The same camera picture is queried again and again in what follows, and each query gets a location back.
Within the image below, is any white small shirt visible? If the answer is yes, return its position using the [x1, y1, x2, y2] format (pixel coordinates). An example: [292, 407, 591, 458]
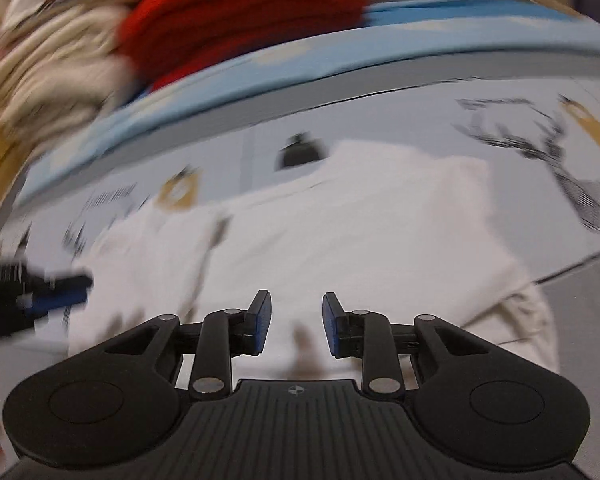
[67, 140, 561, 392]

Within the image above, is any light blue blanket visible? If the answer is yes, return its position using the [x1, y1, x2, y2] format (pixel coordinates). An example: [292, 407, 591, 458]
[17, 1, 600, 206]

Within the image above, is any cream knit garment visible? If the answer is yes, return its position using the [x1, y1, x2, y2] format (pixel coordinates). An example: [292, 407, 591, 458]
[0, 2, 142, 145]

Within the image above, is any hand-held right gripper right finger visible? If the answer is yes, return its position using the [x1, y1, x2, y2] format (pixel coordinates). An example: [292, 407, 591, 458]
[321, 290, 487, 402]

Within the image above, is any red knit garment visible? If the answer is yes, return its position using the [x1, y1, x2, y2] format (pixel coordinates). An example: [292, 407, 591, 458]
[117, 0, 370, 92]

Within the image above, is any white deer print sheet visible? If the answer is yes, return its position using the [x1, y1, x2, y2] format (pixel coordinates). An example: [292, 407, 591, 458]
[0, 72, 600, 321]

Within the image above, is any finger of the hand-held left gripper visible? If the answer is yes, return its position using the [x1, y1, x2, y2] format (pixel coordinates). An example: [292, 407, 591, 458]
[27, 272, 94, 318]

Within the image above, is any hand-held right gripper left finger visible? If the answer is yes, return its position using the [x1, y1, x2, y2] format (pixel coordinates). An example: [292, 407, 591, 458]
[103, 289, 274, 402]

